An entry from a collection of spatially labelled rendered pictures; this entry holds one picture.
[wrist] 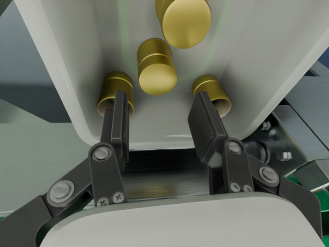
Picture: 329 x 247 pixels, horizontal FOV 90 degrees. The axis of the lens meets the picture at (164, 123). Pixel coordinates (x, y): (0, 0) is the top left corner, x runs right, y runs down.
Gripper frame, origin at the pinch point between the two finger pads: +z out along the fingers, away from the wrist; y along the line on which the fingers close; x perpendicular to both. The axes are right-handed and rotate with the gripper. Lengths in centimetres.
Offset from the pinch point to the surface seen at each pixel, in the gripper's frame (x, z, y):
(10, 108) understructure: -33, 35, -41
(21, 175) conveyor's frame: -11.9, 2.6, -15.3
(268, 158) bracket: -6.2, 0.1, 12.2
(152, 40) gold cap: 1.8, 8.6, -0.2
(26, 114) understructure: -33, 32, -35
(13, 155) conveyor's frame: -11.9, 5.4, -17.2
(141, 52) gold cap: 1.1, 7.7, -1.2
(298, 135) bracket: -2.5, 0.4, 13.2
